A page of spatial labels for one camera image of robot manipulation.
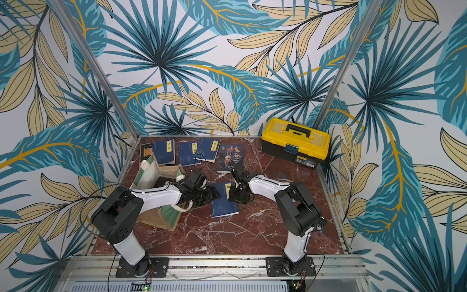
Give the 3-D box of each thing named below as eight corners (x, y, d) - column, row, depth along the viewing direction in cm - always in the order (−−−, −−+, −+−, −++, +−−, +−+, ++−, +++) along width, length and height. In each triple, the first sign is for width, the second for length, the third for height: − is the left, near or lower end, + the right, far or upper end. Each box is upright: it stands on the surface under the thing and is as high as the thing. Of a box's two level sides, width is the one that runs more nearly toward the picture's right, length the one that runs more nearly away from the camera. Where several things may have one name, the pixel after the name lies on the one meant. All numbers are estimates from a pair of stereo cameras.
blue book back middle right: (194, 158, 110) (193, 156, 108) (203, 138, 120) (202, 136, 119) (214, 162, 109) (214, 160, 107) (222, 142, 119) (221, 139, 117)
